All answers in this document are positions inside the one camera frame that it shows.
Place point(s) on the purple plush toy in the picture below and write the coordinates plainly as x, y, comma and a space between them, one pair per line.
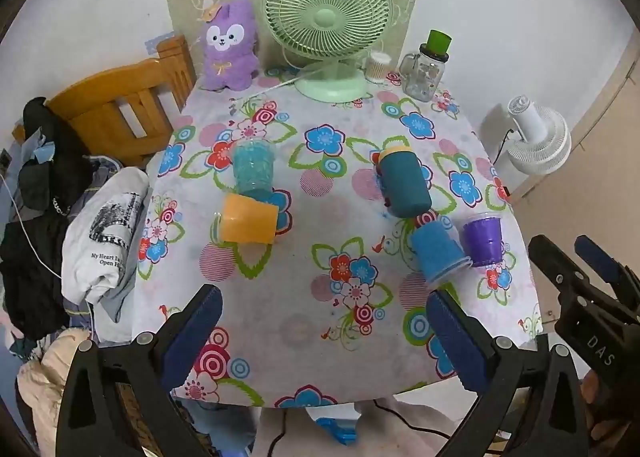
227, 57

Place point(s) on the orange cup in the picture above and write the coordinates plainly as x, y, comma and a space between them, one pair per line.
250, 219

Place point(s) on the glass mug jar green lid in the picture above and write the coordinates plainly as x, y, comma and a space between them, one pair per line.
425, 77

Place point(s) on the beige jacket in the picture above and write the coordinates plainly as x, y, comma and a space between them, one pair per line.
45, 377

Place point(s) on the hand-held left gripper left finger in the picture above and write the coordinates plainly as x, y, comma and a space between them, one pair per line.
192, 337

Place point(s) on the floral tablecloth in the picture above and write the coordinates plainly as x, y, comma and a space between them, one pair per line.
310, 217

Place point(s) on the green table fan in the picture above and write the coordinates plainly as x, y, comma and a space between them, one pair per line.
327, 19

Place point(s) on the cotton swab container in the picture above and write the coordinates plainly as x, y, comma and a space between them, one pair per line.
377, 68

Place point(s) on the white printed t-shirt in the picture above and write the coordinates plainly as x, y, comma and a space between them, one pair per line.
110, 207

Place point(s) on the purple cup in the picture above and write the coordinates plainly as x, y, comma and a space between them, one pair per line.
482, 242

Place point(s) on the clear teal cup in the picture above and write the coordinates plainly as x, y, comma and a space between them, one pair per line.
253, 167

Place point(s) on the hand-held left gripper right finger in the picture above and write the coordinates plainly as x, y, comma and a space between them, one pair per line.
457, 342

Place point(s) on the light blue cloth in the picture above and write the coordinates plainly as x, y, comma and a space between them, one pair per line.
220, 427

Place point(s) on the person's right hand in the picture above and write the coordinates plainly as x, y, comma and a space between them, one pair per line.
591, 387

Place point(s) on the black clothing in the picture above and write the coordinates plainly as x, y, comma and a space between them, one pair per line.
35, 257

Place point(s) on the blue plastic object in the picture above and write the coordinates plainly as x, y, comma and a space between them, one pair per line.
337, 429

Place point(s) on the blue cup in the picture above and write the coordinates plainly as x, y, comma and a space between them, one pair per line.
437, 247

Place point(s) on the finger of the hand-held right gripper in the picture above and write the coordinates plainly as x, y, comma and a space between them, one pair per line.
597, 259
550, 257

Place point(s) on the dark teal cup yellow rim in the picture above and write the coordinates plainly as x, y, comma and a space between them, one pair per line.
405, 182

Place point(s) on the wooden chair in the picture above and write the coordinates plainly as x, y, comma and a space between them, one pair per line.
100, 107

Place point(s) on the white floor fan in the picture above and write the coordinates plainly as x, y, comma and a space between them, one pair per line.
542, 142

